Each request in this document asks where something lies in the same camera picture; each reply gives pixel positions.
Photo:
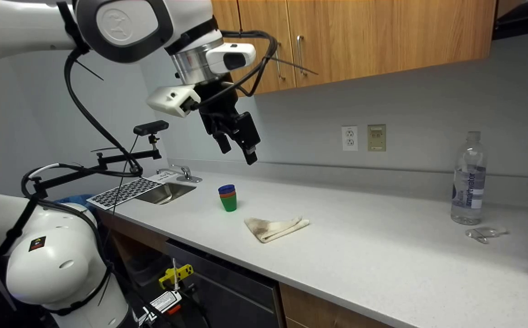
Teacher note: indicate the crumpled clear plastic wrapper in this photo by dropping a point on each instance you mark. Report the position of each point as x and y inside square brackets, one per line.
[484, 234]

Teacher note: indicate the black dishwasher front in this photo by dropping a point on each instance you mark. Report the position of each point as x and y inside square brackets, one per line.
[229, 294]

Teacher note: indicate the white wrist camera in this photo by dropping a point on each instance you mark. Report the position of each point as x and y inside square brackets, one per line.
[173, 101]

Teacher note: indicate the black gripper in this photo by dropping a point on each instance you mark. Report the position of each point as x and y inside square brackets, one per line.
[224, 123]

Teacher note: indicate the beige cloth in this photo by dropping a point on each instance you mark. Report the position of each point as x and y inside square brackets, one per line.
[269, 231]

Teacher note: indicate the steel sink basin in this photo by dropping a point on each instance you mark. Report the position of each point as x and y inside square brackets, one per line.
[163, 194]

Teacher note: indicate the wooden wall cabinet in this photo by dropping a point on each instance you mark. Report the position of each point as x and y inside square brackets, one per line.
[333, 41]

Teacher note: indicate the black camera on stand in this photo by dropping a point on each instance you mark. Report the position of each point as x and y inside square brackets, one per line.
[142, 130]

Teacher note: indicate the beige wall switch plate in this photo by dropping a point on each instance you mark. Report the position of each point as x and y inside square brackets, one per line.
[375, 138]

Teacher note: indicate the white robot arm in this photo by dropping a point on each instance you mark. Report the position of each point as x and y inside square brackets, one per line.
[51, 251]

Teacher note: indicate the dish drying rack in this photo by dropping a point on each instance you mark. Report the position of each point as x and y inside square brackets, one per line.
[122, 194]

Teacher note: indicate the clear plastic water bottle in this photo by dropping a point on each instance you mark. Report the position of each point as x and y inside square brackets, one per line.
[468, 181]

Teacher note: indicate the yellow clamp tool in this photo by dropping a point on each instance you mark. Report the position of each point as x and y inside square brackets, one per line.
[171, 276]

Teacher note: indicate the blue green stacked cups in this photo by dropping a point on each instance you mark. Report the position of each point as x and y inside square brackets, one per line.
[227, 198]

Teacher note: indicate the white wall outlet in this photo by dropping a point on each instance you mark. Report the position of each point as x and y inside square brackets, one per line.
[349, 140]

